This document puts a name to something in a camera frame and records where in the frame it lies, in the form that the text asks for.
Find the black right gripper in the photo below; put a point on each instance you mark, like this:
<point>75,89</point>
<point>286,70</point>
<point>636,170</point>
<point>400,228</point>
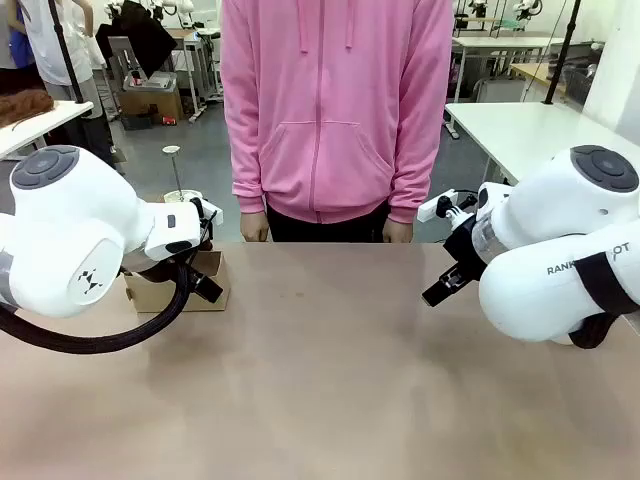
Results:
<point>465,247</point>

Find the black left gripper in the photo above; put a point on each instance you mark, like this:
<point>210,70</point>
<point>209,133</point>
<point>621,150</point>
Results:
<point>202,246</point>

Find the person's right forearm pink sleeve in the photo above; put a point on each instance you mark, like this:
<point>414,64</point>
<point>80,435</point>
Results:
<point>245,150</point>

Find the person's left forearm pink sleeve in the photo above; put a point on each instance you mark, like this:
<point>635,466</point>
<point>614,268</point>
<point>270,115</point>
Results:
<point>415,150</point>

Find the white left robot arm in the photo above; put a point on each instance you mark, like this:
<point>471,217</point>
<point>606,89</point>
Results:
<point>65,215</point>

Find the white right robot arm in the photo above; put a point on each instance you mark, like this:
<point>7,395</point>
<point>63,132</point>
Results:
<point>545,210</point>

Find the brown cardboard cup carrier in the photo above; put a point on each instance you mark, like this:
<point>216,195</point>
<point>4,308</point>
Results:
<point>150,297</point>

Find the person's left hand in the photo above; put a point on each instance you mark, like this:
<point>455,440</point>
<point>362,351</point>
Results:
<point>397,232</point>

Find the person's right hand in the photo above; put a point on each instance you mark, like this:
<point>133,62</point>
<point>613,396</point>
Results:
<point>254,229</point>

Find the large white side table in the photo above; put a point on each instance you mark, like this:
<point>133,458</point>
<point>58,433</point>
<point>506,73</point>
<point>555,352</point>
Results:
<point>525,130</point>

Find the brown cardboard storage box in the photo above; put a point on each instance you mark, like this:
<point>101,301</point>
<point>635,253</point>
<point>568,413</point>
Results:
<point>150,102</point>

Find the person in pink hoodie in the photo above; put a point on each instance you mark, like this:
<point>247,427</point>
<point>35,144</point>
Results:
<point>325,100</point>

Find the white table with thin legs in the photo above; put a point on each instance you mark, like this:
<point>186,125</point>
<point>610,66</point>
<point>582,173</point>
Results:
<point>30,130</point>

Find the white background workbench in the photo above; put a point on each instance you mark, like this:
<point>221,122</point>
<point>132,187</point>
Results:
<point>500,42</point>

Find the brown furry wig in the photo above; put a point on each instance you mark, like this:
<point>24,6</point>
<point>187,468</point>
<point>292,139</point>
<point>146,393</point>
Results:
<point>25,107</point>

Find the black hanging cloth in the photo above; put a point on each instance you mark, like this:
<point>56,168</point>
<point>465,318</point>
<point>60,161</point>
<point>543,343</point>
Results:
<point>145,35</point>

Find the black stand pole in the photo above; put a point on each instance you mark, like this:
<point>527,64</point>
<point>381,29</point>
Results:
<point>67,55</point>
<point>562,50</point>

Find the bystander in white shirt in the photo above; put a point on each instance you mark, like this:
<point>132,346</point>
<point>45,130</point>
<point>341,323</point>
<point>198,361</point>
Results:
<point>55,50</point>

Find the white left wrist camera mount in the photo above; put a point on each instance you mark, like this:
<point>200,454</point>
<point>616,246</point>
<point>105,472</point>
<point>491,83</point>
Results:
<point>212,210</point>

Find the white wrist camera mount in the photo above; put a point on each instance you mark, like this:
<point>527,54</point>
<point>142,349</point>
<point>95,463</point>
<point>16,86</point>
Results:
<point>435,206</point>
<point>212,210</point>

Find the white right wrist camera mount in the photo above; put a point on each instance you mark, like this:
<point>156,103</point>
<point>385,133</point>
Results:
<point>435,206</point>

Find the small round pedestal stand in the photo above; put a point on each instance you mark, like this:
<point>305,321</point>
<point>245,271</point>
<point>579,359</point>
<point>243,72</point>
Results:
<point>172,150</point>

